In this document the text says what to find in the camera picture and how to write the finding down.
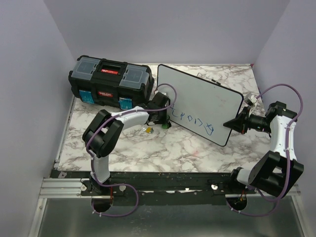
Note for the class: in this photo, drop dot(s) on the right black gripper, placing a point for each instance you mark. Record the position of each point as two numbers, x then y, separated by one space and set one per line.
239 124

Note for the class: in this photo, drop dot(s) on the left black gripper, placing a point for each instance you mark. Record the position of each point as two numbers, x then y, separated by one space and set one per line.
164 120

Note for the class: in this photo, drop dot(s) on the green black whiteboard eraser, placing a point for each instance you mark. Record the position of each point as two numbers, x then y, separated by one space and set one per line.
166 125

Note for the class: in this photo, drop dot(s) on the white dry-erase whiteboard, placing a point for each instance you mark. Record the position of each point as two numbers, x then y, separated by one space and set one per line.
200 106

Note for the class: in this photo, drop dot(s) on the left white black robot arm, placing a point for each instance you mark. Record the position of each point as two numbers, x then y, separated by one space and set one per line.
102 135

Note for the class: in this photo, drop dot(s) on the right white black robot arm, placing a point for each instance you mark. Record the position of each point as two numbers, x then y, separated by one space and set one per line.
278 170

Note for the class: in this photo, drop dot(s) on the yellow hex key set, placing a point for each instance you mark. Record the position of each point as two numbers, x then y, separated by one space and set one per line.
148 130

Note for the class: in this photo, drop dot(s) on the black plastic toolbox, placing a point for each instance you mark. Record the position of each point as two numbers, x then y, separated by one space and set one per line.
111 83

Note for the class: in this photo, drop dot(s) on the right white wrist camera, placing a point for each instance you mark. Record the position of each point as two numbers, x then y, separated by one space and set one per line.
251 100

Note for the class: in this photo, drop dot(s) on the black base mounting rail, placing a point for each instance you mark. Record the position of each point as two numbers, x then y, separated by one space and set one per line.
161 188

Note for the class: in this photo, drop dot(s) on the aluminium extrusion frame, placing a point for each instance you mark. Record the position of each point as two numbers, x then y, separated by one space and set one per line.
61 213

